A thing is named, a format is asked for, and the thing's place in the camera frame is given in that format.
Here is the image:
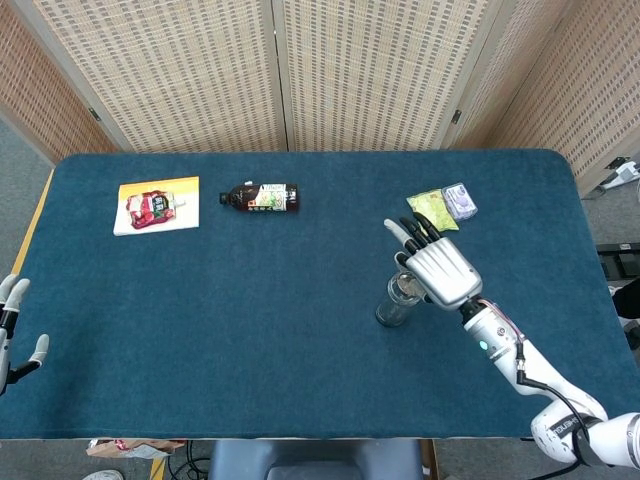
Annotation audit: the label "yellow snack packet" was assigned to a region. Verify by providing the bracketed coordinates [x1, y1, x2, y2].
[405, 188, 460, 234]

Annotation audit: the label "brown paper bag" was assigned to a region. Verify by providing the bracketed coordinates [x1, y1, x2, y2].
[85, 438, 186, 460]

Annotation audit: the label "black floor cables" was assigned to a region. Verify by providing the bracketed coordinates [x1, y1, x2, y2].
[167, 439, 212, 480]

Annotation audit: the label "black equipment frame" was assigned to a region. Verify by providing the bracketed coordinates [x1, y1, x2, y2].
[597, 242, 640, 279]

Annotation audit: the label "black floor object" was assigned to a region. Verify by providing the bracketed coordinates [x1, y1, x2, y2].
[610, 279, 640, 351]

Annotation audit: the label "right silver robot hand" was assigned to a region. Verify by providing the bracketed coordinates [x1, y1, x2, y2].
[383, 212, 484, 309]

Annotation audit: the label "clear glass jar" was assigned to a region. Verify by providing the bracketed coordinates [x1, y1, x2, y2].
[374, 271, 427, 329]

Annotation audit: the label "white floor device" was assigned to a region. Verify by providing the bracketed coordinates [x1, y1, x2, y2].
[599, 157, 640, 191]

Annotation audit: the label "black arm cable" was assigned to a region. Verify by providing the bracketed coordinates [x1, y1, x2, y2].
[514, 344, 601, 467]

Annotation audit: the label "pale woven screen panel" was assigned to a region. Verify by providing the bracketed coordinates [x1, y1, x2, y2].
[272, 0, 516, 152]
[14, 0, 289, 154]

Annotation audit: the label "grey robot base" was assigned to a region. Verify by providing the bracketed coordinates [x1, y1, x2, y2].
[207, 438, 424, 480]

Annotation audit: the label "blue tissue pack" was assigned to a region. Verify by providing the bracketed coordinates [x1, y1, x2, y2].
[441, 182, 478, 222]

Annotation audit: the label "dark drink bottle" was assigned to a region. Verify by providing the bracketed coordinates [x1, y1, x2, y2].
[217, 181, 301, 214]

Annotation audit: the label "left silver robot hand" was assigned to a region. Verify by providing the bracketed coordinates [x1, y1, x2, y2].
[0, 273, 51, 396]

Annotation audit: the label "yellow snack card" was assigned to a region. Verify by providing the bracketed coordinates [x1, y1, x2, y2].
[112, 175, 201, 237]

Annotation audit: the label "brown woven screen panel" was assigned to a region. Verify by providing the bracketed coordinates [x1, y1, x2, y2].
[449, 0, 640, 197]
[0, 0, 121, 162]

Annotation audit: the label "wooden table leg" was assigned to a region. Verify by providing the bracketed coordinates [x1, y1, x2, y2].
[418, 439, 441, 480]

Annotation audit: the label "blue table cloth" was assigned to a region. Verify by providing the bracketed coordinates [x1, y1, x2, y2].
[0, 149, 636, 441]

